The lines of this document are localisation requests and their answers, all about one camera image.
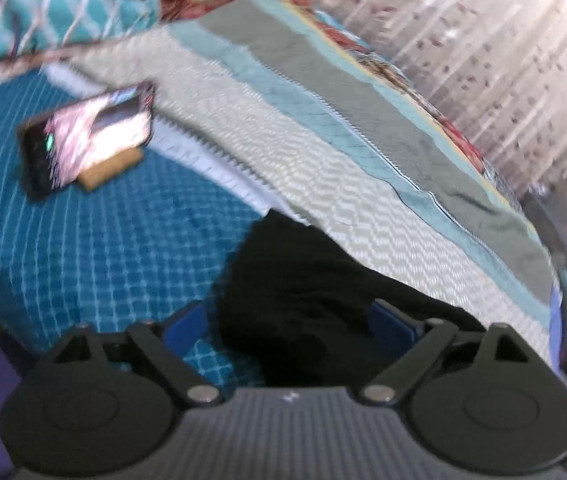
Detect black pants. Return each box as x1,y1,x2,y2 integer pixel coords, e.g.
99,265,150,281
217,209,487,389

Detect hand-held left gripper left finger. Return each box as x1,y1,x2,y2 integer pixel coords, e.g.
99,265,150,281
49,303,224,408

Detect wooden phone stand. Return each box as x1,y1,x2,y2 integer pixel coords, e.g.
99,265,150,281
79,146,145,193

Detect white and grey striped blanket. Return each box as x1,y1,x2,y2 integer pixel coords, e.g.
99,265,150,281
43,0,564,374

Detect patterned white curtain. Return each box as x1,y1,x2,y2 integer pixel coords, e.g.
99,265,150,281
283,0,567,196

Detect blue checked bedsheet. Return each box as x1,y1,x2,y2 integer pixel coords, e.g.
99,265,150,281
0,67,270,392

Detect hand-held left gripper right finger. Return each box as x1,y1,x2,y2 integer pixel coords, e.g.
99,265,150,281
356,299,532,406

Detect smartphone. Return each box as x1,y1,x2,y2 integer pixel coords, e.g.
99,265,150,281
17,82,156,202

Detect teal patterned pillow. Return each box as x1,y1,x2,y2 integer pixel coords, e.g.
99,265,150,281
0,0,162,74

